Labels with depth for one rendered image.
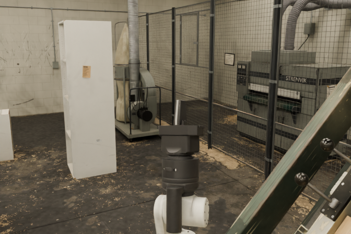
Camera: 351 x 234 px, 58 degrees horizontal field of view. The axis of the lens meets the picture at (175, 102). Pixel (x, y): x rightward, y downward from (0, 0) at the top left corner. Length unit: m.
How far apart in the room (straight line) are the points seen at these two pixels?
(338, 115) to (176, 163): 0.67
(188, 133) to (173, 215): 0.18
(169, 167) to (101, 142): 3.68
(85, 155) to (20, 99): 4.46
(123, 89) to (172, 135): 5.61
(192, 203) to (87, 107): 3.57
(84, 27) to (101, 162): 1.80
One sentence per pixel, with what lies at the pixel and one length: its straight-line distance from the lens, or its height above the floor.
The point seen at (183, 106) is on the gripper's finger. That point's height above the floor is 1.63.
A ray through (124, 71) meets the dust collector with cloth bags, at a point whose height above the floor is 1.22.
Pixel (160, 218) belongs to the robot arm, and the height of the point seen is 1.38.
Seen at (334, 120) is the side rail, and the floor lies 1.52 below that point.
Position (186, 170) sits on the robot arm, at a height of 1.50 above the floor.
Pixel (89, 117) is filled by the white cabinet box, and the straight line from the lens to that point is 4.26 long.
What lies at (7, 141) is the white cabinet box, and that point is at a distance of 5.47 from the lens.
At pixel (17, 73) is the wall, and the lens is 8.51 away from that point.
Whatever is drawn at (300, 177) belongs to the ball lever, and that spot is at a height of 1.42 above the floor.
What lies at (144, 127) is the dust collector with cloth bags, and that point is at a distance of 5.85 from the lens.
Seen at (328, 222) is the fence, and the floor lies 1.31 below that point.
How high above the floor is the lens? 1.78
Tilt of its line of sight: 11 degrees down
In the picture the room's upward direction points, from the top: straight up
